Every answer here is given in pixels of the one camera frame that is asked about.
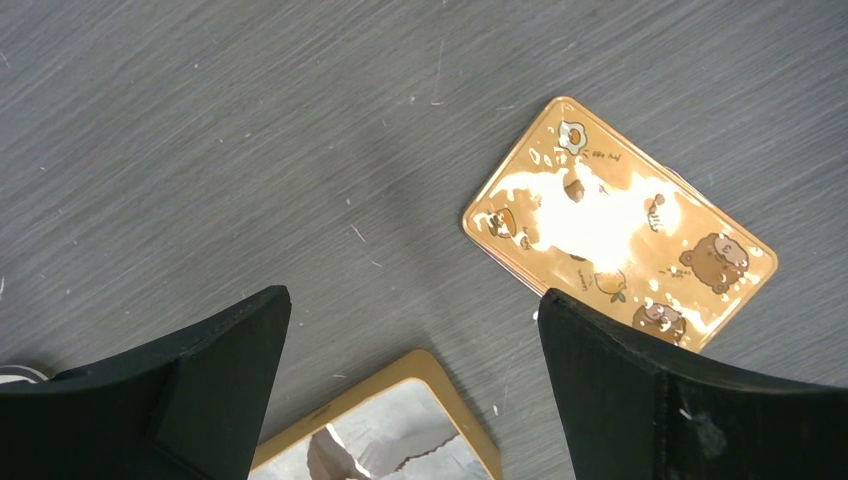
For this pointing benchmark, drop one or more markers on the white paper liner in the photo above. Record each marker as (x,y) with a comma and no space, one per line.
(384,437)

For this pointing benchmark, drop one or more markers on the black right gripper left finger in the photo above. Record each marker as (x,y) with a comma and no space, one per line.
(188,405)

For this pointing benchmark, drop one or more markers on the gold tin box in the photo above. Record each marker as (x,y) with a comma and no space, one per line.
(397,424)

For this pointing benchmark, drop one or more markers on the gold bear print lid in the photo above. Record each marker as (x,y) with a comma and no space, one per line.
(577,207)

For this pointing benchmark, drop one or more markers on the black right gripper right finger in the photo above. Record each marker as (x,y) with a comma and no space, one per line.
(635,407)

